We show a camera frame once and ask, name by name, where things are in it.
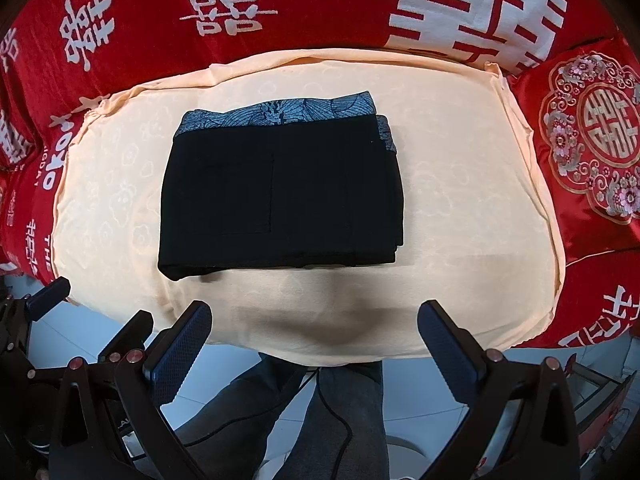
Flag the person's legs in grey trousers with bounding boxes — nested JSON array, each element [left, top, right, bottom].
[[187, 367, 353, 480]]

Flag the person's leg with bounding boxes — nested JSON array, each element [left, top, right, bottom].
[[172, 352, 313, 480], [292, 360, 392, 480]]

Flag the person's left leg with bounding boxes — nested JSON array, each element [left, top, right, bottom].
[[172, 352, 313, 480]]

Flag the red printed blanket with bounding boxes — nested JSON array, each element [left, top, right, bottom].
[[0, 0, 640, 351]]

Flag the person's right leg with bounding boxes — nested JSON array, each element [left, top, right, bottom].
[[292, 360, 392, 480]]

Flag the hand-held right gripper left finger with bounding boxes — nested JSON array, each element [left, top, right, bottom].
[[49, 301, 214, 480]]

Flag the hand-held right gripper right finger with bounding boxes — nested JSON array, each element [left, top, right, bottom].
[[417, 300, 581, 480]]

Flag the red embroidered pillow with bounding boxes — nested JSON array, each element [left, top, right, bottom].
[[505, 37, 640, 261]]

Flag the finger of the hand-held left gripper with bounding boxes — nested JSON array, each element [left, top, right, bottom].
[[97, 310, 154, 364], [0, 276, 72, 385]]

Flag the dark metal frame stand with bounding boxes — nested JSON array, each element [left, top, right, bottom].
[[567, 352, 640, 480]]

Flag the white round object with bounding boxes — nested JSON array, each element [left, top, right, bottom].
[[385, 434, 428, 480]]

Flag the black pants with patterned waistband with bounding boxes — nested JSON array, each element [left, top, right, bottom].
[[157, 91, 405, 282]]

